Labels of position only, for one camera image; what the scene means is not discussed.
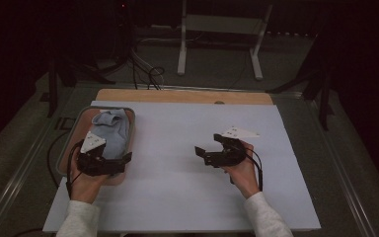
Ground black floor cable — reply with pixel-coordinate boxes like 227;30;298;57
46;129;70;190

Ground black tripod stand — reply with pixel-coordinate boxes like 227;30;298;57
47;48;116;119
265;33;335;131

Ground white power strip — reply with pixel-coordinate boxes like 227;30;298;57
150;24;174;32

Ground bundle of floor cables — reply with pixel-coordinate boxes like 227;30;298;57
129;39;166;91

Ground white table cover sheet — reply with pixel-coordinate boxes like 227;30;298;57
42;100;322;233

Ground white metal stand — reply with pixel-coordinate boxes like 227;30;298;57
177;0;274;81

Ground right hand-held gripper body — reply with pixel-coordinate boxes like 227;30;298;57
203;126;261;169

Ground person's right hand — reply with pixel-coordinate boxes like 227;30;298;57
221;140;261;199

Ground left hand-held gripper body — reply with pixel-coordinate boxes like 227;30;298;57
76;131;126;177

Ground person's left hand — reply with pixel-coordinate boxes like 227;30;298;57
69;157;112;204

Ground pink plastic basin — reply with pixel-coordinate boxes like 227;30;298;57
56;106;136;186

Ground right hand-held gripper cable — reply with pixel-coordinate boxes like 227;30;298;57
241;147;265;193

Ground light blue tank top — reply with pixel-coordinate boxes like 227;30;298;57
91;108;131;161

